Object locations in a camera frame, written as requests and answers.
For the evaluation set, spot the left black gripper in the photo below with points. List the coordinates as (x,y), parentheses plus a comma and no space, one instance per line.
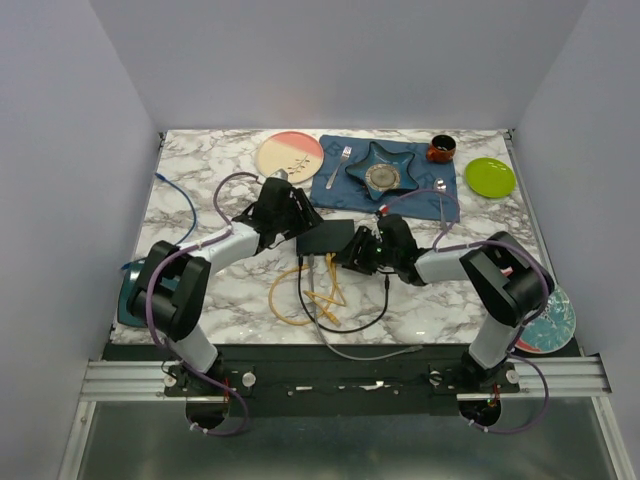
(306,217)

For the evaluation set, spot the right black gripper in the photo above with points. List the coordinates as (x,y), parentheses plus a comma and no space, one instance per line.
(359,262)

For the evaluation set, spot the dark grey network switch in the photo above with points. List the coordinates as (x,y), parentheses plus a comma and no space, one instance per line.
(331,236)

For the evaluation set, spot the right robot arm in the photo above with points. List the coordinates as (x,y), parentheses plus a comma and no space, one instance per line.
(512,286)

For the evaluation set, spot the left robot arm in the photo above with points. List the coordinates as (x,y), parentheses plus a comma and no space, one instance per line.
(168,294)

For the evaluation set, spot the pink cream round plate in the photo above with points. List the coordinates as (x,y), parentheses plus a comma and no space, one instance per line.
(298,154)

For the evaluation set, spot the blue star shaped dish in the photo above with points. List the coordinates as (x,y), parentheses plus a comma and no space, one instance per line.
(382,171)

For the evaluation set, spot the silver fork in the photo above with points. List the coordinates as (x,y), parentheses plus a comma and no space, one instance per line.
(345,155)

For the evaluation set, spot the blue cloth placemat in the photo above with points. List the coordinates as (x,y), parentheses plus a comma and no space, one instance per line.
(349,194)

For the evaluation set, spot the silver spoon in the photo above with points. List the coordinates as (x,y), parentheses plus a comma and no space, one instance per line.
(441,188)

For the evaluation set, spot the orange brown mug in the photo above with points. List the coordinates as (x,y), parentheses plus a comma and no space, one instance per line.
(441,149)

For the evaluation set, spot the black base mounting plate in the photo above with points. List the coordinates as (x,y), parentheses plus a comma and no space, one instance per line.
(308,380)

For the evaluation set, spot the green round plate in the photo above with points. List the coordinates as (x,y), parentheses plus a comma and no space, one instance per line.
(490,178)

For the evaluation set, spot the teal square plate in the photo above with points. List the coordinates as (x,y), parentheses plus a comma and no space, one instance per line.
(123,317)

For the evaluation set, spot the red teal patterned plate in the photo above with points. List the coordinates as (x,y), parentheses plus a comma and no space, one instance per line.
(553,329)

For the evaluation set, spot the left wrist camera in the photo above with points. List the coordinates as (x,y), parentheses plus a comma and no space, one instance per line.
(280,174)

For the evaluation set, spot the aluminium rail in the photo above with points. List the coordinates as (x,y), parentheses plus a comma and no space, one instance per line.
(116,381)

